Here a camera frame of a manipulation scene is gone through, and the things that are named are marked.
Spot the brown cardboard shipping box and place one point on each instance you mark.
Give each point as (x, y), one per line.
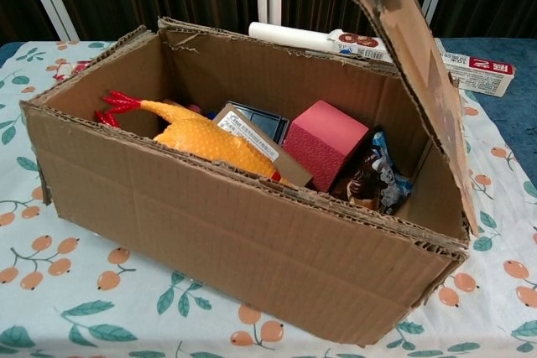
(210, 240)

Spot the pink patterned cube box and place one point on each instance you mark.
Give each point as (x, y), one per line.
(319, 152)

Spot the red white cling film box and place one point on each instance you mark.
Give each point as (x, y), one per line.
(478, 73)

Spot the small brown labelled carton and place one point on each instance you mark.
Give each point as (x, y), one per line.
(289, 169)

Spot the black plastic tray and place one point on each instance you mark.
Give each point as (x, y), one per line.
(268, 123)

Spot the yellow rubber chicken toy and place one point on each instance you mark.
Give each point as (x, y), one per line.
(201, 136)

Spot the purple snack pack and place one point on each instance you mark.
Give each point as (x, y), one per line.
(194, 108)

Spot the brown blue snack bag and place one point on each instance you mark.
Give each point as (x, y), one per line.
(369, 182)

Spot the white cling film roll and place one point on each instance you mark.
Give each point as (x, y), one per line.
(285, 35)

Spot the small red white snack pack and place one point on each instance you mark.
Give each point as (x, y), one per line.
(73, 69)

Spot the floral orange fruit tablecloth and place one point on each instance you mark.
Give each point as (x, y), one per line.
(84, 312)

